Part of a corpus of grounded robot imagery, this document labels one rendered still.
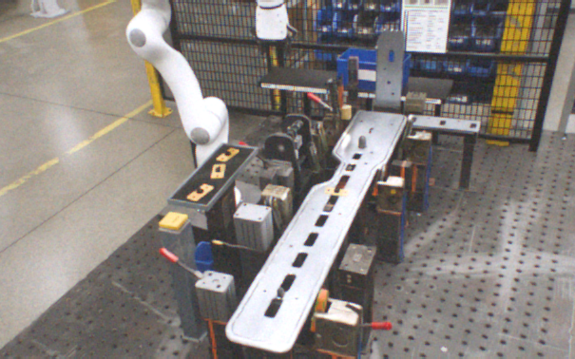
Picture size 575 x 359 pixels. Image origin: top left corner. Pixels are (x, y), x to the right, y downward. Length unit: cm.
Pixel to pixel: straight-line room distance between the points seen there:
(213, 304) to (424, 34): 167
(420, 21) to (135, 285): 167
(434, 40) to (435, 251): 102
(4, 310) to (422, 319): 225
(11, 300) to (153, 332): 159
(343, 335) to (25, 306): 224
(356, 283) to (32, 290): 223
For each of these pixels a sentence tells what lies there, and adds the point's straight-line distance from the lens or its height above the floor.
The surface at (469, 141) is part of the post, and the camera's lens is 245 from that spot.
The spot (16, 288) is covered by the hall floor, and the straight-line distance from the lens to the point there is 353.
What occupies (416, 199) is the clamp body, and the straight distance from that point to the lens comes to 237.
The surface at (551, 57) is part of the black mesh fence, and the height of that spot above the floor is 116.
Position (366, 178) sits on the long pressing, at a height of 100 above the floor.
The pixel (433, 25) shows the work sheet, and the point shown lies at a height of 128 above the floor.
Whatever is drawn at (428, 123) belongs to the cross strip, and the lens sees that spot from 243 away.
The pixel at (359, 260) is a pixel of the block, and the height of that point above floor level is 103.
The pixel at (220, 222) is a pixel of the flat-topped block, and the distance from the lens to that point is 187.
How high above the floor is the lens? 209
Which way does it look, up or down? 32 degrees down
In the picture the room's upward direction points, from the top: 4 degrees counter-clockwise
